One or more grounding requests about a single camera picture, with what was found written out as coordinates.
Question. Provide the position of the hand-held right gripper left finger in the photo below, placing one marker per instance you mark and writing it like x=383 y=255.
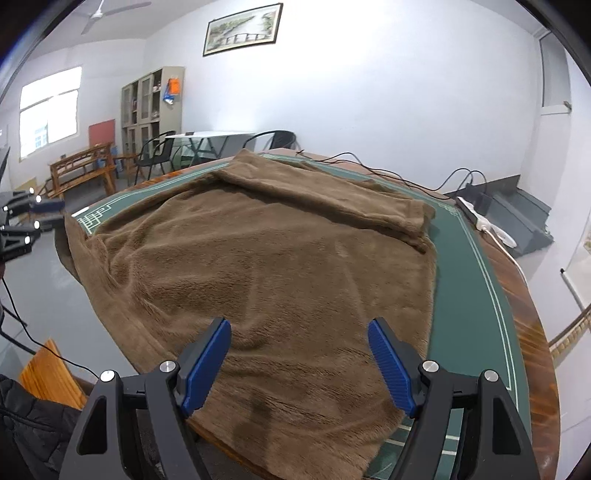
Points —
x=207 y=364

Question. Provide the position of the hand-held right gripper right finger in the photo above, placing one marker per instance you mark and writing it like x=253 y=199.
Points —
x=390 y=364

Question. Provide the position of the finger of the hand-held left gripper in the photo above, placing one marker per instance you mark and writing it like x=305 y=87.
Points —
x=51 y=206
x=51 y=224

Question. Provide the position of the brown fleece garment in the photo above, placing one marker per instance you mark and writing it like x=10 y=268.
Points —
x=258 y=267

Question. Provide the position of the wooden bench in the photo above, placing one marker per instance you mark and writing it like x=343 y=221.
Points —
x=78 y=166

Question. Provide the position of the red board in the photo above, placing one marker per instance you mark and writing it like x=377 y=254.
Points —
x=101 y=133

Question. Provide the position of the window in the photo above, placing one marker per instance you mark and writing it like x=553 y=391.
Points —
x=51 y=110

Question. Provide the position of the green table mat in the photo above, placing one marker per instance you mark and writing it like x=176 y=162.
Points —
x=461 y=286

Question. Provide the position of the black metal chair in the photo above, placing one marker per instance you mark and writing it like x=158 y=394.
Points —
x=279 y=138
x=152 y=159

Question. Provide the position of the wooden stool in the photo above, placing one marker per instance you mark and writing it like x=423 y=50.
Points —
x=51 y=374

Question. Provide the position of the grey glass-door cabinet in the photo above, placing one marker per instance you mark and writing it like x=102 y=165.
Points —
x=152 y=110

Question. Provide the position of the orange and blue bag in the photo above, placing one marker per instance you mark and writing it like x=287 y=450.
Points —
x=171 y=90

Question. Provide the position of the white power strip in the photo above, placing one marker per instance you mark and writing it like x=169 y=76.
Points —
x=475 y=214

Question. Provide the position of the white folding table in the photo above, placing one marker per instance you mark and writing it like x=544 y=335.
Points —
x=207 y=134

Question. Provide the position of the black padded jacket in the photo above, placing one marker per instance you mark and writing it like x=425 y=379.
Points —
x=32 y=424

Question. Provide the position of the black charger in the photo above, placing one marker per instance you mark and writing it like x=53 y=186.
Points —
x=480 y=196

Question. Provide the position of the grey steps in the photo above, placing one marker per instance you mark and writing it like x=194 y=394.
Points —
x=526 y=217

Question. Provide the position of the ceiling fan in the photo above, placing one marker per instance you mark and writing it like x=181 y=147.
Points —
x=108 y=11

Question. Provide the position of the framed landscape picture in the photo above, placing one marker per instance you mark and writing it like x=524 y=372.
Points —
x=242 y=30

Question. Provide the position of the white door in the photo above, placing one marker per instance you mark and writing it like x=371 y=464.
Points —
x=554 y=74

